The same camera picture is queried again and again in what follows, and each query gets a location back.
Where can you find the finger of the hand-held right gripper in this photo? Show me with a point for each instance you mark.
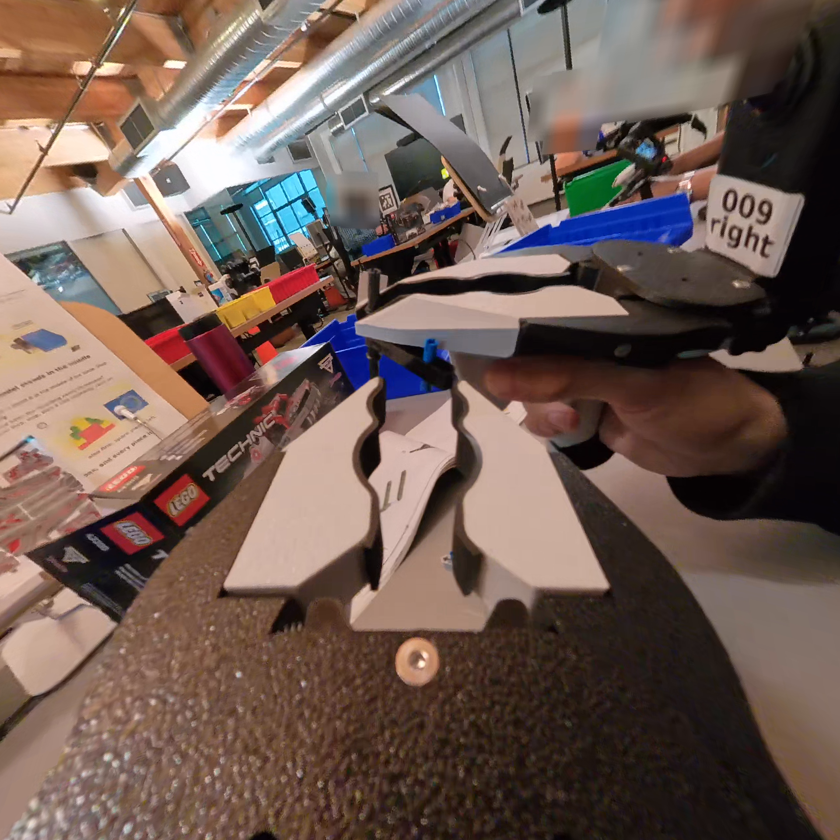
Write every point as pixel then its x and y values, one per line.
pixel 459 318
pixel 499 268

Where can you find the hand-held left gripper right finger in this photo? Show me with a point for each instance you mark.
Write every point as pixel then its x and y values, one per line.
pixel 531 525

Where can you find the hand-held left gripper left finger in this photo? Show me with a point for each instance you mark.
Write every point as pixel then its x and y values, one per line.
pixel 308 518

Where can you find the blue toy pin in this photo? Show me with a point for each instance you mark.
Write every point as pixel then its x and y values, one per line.
pixel 430 348

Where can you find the short black toy beam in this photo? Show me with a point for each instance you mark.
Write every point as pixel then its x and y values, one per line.
pixel 407 359

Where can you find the person's right forearm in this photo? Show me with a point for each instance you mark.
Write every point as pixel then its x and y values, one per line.
pixel 807 459

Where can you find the person's right hand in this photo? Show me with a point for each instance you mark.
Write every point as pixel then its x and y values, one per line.
pixel 689 413

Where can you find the blue plastic bin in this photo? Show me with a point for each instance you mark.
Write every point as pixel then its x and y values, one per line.
pixel 623 223

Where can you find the small blue bin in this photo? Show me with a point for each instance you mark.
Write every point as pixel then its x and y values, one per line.
pixel 445 213
pixel 379 246

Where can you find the small distant toy set box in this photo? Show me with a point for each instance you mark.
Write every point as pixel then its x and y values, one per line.
pixel 405 222

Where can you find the open instruction booklet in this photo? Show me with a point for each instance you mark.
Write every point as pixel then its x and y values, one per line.
pixel 407 472

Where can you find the green storage bin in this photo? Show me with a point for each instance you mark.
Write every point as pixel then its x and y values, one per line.
pixel 594 190

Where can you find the black toy car set box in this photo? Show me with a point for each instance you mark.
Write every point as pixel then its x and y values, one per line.
pixel 197 479

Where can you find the nested blue storage bins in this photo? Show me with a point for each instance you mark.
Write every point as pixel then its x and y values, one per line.
pixel 341 354

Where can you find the black and white marker sign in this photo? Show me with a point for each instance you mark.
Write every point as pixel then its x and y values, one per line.
pixel 389 200

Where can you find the red storage bin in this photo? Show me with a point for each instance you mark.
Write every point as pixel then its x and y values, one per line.
pixel 167 344
pixel 292 285

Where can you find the maroon bottle with black lid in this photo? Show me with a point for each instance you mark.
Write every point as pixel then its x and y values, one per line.
pixel 220 361

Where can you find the yellow storage bin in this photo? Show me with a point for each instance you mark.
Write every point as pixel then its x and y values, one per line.
pixel 246 308

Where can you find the instruction poster on wooden board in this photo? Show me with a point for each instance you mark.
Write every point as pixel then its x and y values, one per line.
pixel 52 367

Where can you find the black ceiling speaker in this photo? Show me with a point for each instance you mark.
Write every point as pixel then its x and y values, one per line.
pixel 170 180

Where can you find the silver ventilation duct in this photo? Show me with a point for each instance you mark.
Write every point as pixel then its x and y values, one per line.
pixel 394 59
pixel 197 65

